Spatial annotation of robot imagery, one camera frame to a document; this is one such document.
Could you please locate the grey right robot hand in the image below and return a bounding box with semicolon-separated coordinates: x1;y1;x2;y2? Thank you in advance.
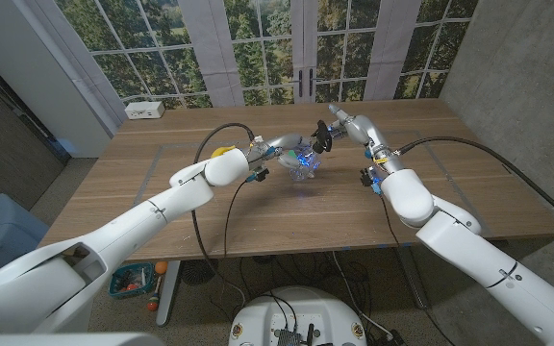
328;104;406;174

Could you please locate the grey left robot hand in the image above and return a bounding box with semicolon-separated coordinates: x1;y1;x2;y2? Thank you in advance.
245;133;321;180

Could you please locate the black spray head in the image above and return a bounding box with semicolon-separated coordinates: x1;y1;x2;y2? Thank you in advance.
311;119;334;155

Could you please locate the yellow toy banana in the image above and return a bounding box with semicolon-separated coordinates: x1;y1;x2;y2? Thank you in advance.
210;145;238;160

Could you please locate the orange toy maraca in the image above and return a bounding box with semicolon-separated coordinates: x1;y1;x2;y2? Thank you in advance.
145;260;168;312

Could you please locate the teal toy basket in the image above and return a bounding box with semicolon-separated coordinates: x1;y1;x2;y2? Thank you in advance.
108;261;157;299

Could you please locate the printed window backdrop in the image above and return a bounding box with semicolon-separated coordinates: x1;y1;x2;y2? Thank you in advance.
54;0;480;110

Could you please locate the white power strip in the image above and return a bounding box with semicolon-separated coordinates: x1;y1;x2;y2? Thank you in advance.
124;100;166;120

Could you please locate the black round floor fan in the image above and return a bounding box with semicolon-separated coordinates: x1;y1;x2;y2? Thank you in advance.
180;259;219;287

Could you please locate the grey table leg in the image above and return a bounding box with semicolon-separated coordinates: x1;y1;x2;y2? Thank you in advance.
394;247;432;309

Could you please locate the white robot torso base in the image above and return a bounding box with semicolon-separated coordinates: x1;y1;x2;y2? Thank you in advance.
227;286;367;346

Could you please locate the white table leg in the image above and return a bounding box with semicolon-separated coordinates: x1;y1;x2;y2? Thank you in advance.
155;260;182;328

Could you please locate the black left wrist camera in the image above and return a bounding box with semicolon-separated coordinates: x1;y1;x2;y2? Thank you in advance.
245;166;271;183

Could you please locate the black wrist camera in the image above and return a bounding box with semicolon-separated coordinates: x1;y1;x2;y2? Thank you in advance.
359;167;383;196
245;166;271;183

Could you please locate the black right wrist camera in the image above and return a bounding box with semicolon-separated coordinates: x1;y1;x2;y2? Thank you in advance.
359;167;383;196

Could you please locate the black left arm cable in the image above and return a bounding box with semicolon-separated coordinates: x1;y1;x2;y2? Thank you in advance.
190;122;259;309

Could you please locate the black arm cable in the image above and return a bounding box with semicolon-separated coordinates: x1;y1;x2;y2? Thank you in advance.
190;122;259;309
394;136;554;232

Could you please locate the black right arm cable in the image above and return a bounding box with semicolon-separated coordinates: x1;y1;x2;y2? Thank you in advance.
394;136;554;232

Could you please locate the white floor cable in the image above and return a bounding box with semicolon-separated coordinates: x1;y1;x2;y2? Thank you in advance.
330;252;394;338

